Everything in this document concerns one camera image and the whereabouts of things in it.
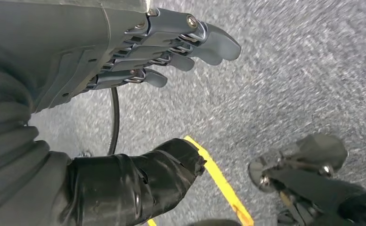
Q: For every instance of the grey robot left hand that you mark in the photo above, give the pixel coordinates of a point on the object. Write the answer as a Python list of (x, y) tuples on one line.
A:
[(61, 40)]

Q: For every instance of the yellow floor tape square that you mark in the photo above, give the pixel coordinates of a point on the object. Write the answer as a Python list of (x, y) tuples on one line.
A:
[(223, 184)]

